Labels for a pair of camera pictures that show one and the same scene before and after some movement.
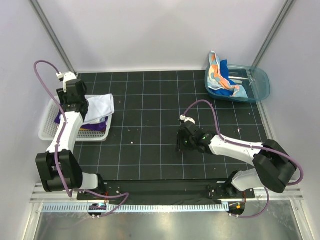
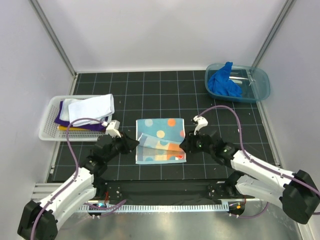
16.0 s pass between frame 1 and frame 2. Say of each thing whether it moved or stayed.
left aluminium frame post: stayed
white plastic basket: stayed
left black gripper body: moved
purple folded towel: stayed
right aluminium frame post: stayed
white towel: stayed
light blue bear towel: moved
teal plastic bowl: stayed
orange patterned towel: moved
